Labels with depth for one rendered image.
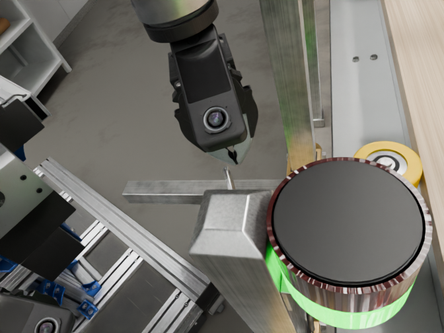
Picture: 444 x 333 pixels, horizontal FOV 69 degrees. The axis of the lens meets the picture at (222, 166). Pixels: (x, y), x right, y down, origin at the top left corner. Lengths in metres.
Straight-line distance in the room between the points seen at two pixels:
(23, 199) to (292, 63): 0.46
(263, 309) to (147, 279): 1.08
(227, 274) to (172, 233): 1.42
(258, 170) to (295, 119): 1.23
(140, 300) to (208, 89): 1.04
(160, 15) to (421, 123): 0.37
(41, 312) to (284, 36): 0.38
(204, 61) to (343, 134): 0.62
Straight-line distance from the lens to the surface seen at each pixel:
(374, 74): 1.05
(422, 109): 0.53
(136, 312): 1.25
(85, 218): 1.60
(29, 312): 0.42
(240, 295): 0.19
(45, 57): 3.46
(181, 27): 0.30
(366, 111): 0.94
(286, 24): 0.34
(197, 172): 1.74
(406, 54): 0.63
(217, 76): 0.29
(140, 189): 0.58
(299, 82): 0.38
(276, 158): 1.66
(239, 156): 0.42
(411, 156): 0.46
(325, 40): 1.07
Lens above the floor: 1.26
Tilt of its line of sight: 47 degrees down
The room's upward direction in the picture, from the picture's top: 24 degrees counter-clockwise
